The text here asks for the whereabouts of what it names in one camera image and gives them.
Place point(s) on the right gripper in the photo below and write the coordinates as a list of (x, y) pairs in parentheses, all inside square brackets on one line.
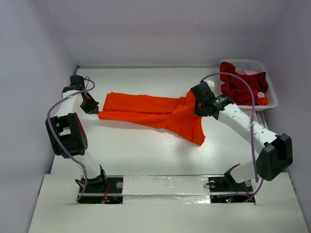
[(199, 107)]

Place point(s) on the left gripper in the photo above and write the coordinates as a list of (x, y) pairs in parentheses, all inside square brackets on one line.
[(93, 108)]

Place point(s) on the orange t shirt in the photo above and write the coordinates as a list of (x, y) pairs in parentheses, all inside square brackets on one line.
[(172, 114)]

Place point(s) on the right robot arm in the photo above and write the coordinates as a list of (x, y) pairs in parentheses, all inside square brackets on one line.
[(271, 153)]

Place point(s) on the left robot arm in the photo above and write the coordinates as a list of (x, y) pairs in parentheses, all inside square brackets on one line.
[(66, 133)]

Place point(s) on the dark red t shirt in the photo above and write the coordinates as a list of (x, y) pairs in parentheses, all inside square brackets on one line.
[(236, 89)]

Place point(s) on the white plastic basket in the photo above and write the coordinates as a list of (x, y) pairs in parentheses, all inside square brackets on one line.
[(257, 66)]

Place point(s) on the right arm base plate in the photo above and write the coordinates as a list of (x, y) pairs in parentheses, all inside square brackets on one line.
[(221, 192)]

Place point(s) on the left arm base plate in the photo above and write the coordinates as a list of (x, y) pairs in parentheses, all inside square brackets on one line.
[(110, 193)]

